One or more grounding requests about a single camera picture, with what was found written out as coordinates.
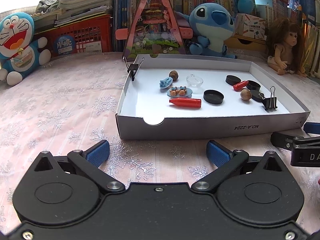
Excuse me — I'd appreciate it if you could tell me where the large red crayon-shaped cap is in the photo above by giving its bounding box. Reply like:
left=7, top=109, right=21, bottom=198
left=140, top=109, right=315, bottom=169
left=169, top=97, right=202, bottom=110

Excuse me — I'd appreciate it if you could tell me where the white cardboard box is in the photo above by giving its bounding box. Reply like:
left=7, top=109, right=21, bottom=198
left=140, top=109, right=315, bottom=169
left=115, top=54, right=310, bottom=140

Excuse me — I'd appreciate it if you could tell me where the blue robot cat plush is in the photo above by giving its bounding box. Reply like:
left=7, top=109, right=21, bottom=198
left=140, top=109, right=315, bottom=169
left=0, top=12, right=52, bottom=87

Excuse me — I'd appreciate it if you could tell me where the black round disc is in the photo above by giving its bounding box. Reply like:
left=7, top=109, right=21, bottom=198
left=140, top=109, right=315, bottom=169
left=225, top=74, right=242, bottom=86
left=250, top=90, right=265, bottom=102

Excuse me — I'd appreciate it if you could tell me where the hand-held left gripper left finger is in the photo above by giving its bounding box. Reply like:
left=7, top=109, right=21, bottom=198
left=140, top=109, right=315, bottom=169
left=34, top=140, right=125, bottom=194

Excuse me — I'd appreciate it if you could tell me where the clear plastic dome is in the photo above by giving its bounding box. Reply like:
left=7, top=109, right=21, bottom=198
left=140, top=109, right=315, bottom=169
left=186, top=74, right=204, bottom=94

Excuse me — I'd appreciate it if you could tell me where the pink triangular toy house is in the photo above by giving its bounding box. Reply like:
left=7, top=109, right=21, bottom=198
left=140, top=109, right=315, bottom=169
left=116, top=0, right=193, bottom=58

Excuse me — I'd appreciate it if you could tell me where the pink snowflake tablecloth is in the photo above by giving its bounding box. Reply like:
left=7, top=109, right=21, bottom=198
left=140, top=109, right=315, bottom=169
left=0, top=51, right=320, bottom=230

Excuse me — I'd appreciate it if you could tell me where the blue bear hair clip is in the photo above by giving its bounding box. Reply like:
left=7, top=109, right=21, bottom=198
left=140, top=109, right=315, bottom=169
left=167, top=85, right=193, bottom=98

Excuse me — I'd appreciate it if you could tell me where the wooden drawer box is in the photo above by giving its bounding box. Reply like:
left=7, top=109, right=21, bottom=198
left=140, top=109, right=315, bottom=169
left=225, top=34, right=269, bottom=53

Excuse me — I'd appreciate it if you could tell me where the black round lid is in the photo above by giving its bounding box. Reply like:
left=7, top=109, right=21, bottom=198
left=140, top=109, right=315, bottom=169
left=203, top=89, right=225, bottom=105
left=246, top=80, right=261, bottom=91

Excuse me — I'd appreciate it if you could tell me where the black binder clip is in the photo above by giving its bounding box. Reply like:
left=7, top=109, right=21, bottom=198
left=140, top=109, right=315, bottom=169
left=261, top=86, right=278, bottom=112
left=123, top=56, right=145, bottom=82

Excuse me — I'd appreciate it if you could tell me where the small red crayon-shaped cap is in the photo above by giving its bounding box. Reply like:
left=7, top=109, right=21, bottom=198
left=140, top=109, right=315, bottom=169
left=233, top=80, right=249, bottom=91

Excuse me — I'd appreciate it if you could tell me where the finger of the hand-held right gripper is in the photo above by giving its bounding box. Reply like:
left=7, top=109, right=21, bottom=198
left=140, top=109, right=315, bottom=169
left=270, top=131, right=320, bottom=152
left=303, top=122, right=320, bottom=135

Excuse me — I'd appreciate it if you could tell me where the plain blue hair clip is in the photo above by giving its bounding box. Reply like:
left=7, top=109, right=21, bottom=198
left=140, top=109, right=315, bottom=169
left=159, top=77, right=173, bottom=90

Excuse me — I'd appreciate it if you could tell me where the blue printed hanging bag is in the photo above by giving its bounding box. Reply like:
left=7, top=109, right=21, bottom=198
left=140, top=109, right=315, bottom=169
left=287, top=0, right=317, bottom=20

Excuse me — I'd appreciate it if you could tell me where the white printed cardboard carton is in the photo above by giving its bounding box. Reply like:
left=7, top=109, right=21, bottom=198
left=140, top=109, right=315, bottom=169
left=235, top=13, right=267, bottom=40

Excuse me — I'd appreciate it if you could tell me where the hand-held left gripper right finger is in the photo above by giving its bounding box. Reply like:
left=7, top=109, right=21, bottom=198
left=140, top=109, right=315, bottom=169
left=191, top=140, right=285, bottom=194

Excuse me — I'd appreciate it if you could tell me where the blue fuzzy ball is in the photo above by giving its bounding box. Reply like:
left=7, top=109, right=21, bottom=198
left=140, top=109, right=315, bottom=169
left=237, top=0, right=256, bottom=13

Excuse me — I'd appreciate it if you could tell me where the brown-haired doll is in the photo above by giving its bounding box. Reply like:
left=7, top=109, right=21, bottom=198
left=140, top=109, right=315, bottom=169
left=267, top=17, right=309, bottom=77

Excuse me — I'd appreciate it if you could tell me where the shiny gold foil packet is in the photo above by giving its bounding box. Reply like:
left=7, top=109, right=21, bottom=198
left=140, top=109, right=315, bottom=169
left=301, top=20, right=320, bottom=73

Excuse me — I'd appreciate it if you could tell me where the red plastic crate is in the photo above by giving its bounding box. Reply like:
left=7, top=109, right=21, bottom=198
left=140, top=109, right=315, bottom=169
left=34, top=14, right=113, bottom=57

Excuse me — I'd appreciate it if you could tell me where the blue printed card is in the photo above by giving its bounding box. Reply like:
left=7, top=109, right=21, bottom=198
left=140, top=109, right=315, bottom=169
left=54, top=35, right=77, bottom=55

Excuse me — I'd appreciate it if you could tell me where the blue alien plush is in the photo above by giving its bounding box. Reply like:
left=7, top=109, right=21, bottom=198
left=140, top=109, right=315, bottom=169
left=176, top=3, right=238, bottom=59

